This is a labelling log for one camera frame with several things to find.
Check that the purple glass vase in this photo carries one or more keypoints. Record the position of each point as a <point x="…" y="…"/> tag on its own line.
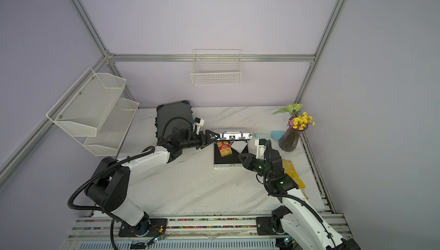
<point x="292" y="135"/>

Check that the white two-tier mesh shelf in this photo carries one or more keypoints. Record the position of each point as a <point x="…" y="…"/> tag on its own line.
<point x="95" y="113"/>

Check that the dark grey poker case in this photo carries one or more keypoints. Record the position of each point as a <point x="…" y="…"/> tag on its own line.
<point x="172" y="115"/>

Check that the white wire wall basket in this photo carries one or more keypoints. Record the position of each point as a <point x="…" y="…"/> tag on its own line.
<point x="216" y="67"/>

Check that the aluminium frame rail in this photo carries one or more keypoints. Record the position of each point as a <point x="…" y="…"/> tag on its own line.
<point x="205" y="227"/>

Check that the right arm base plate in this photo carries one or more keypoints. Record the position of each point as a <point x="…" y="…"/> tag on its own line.
<point x="268" y="226"/>

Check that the yellow artificial flowers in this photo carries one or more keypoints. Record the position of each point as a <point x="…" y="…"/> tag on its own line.
<point x="295" y="110"/>

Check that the silver aluminium poker case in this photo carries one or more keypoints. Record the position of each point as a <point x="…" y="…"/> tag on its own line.
<point x="232" y="142"/>

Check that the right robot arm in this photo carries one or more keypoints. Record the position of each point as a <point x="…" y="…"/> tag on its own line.
<point x="295" y="217"/>

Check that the teal plastic scoop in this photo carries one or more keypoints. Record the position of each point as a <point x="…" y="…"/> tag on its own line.
<point x="275" y="135"/>

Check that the yellow dotted work glove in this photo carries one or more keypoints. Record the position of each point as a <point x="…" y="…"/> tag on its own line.
<point x="291" y="171"/>

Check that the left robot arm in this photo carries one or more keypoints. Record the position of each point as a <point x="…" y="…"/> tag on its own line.
<point x="107" y="189"/>

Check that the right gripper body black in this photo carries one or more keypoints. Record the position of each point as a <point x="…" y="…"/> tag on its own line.
<point x="259" y="165"/>

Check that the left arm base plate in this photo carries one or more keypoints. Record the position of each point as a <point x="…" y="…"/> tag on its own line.
<point x="150" y="228"/>

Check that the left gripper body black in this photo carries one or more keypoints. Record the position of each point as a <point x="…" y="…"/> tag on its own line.
<point x="193" y="141"/>

